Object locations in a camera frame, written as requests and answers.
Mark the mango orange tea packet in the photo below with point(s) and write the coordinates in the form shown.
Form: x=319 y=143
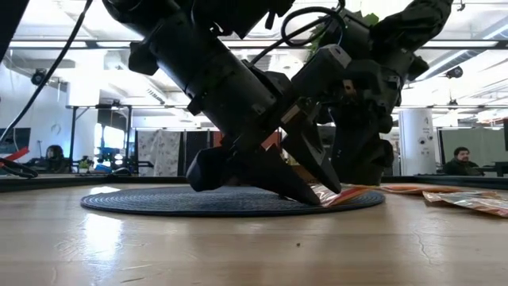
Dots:
x=472 y=203

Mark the orange white tea packet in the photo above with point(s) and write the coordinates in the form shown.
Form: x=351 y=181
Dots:
x=345 y=194
x=416 y=189

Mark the white patterned curtain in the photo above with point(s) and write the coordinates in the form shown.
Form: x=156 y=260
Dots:
x=158 y=153

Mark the orange partition panel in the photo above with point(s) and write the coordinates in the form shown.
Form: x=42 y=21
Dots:
x=277 y=141

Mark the black background rig frame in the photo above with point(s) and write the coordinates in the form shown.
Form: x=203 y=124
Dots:
x=72 y=139

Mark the dark wall screen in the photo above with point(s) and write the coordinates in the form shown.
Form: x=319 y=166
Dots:
x=16 y=139

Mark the round dark woven placemat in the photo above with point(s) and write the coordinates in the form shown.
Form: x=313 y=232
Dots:
x=158 y=200

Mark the green potted plant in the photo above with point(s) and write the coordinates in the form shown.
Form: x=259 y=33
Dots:
x=369 y=19

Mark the person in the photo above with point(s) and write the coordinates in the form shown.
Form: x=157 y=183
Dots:
x=462 y=163
x=55 y=159

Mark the white round pillar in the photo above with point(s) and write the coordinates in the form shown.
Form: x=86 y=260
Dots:
x=416 y=131

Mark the red bar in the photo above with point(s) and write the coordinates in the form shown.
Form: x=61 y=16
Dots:
x=18 y=154

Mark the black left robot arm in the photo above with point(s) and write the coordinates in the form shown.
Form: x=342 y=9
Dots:
x=190 y=51

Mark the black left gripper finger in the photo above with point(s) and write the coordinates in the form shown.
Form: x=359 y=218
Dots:
x=246 y=171
x=305 y=119

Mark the black curtain panel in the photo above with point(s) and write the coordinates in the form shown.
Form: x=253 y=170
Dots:
x=196 y=139

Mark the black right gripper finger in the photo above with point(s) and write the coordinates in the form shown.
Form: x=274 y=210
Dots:
x=351 y=155
x=381 y=159

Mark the black ceiling spotlight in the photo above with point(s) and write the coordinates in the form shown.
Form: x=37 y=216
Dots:
x=39 y=77
x=454 y=72

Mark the grey green partition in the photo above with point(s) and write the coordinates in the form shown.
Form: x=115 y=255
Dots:
x=488 y=143

